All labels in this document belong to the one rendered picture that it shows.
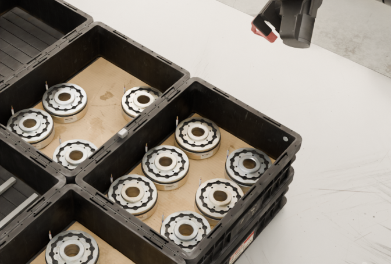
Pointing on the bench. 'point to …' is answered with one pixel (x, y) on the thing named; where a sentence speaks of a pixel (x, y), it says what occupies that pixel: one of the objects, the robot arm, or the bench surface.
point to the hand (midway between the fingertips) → (266, 15)
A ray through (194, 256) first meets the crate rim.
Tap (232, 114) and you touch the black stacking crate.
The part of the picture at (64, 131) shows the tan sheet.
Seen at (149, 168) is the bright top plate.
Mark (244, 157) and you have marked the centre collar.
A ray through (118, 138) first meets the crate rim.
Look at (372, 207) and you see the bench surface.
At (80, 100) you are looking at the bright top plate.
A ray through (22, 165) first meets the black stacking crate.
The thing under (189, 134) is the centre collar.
